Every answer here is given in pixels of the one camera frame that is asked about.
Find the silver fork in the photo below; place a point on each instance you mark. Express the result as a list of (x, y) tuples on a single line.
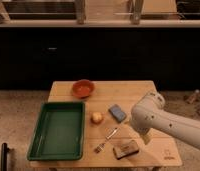
[(100, 147)]

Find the green plastic tray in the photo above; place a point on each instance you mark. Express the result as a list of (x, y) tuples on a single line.
[(59, 132)]

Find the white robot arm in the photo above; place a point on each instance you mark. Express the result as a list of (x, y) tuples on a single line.
[(149, 113)]

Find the wooden counter shelf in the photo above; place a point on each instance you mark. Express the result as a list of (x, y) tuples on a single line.
[(100, 13)]

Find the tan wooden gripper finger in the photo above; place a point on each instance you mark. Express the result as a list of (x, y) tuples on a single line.
[(146, 138)]

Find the black chair back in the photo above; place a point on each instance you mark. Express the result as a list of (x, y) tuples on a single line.
[(4, 153)]

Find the blue sponge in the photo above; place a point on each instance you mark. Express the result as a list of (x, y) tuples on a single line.
[(117, 113)]

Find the red bowl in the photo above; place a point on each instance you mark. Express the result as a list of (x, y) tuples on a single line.
[(82, 88)]

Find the wooden table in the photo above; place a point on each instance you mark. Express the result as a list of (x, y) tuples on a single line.
[(161, 152)]

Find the wooden chalkboard eraser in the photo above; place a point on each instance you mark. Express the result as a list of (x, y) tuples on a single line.
[(125, 149)]

